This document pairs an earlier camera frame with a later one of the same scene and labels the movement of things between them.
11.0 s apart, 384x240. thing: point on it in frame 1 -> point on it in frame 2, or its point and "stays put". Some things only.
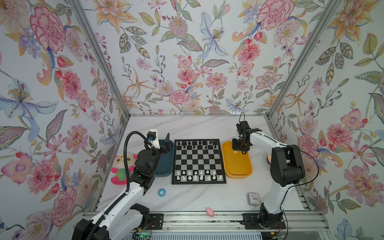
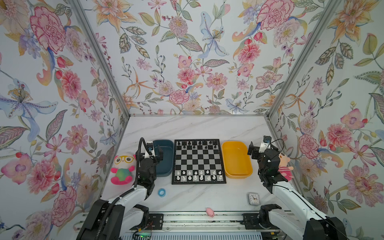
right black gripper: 234,146 -> 256,152
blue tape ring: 161,192 stays put
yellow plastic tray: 237,164 stays put
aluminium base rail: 298,221 stays put
